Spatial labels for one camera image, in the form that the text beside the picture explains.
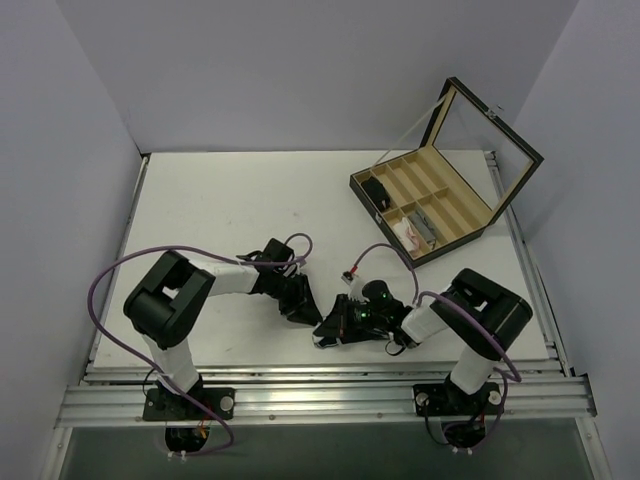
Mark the navy blue underwear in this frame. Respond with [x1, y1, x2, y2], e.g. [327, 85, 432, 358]
[312, 335, 340, 349]

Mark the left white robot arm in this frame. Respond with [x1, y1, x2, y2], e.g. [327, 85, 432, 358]
[123, 238, 322, 421]

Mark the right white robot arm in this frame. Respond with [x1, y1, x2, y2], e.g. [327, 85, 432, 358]
[313, 268, 533, 413]

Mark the white pink rolled cloth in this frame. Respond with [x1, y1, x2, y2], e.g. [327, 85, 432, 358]
[392, 217, 420, 252]

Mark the grey rolled cloth in box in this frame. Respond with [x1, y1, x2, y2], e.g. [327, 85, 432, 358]
[408, 210, 437, 249]

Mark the black rolled cloth in box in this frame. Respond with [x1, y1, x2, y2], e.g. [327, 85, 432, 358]
[361, 177, 391, 212]

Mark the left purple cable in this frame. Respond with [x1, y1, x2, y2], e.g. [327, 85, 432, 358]
[87, 233, 315, 459]

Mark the purple cable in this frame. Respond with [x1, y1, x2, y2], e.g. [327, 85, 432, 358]
[87, 233, 315, 459]
[341, 243, 522, 454]

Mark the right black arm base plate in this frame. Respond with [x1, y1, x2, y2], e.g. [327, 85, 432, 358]
[412, 382, 502, 418]

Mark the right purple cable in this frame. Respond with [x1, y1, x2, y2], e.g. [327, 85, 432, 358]
[341, 243, 522, 454]

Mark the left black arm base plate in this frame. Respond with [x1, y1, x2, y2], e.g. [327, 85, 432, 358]
[142, 386, 235, 422]

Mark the aluminium rail frame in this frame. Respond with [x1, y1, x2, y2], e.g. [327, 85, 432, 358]
[42, 151, 611, 479]

